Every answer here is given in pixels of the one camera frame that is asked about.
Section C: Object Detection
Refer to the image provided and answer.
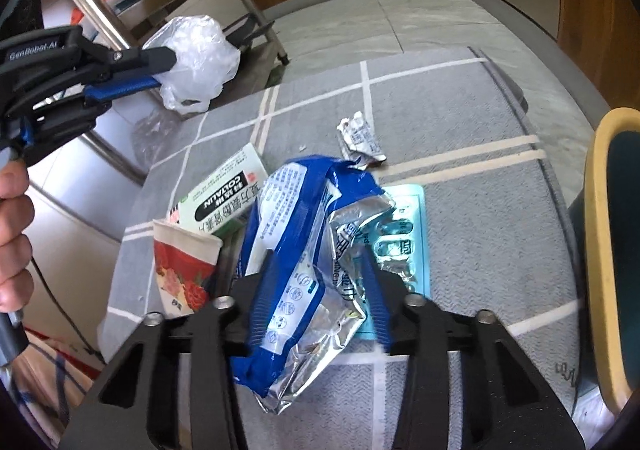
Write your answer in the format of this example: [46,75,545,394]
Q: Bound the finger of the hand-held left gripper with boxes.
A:
[82,76,164,104]
[80,44,177,81]

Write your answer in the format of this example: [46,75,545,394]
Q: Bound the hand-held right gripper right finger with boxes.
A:
[360,249,587,450]

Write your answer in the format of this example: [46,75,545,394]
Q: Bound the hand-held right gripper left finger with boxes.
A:
[59,250,283,450]

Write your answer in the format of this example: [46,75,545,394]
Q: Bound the white plastic bag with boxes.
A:
[141,16,242,113]

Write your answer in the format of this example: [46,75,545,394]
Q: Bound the blue foil packet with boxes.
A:
[227,156,398,416]

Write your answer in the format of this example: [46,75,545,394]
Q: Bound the dark green yellow-rimmed bin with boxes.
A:
[567,107,640,413]

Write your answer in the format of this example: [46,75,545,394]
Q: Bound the person's left hand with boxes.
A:
[0,161,36,314]

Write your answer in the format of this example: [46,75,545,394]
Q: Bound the teal blister pack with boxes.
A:
[357,182,433,341]

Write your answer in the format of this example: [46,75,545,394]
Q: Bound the floral paper cup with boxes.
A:
[151,219,223,318]

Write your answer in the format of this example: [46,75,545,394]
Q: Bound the green white medicine box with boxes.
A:
[167,142,271,235]

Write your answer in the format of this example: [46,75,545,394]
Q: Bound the crumpled white foil wrapper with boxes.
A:
[336,112,388,167]

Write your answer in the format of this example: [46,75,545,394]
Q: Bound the grey checked cushion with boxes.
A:
[97,47,593,450]

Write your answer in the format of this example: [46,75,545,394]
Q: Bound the striped white cloth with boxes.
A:
[10,330,101,431]

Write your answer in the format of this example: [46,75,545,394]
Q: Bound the black cable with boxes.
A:
[27,250,106,366]

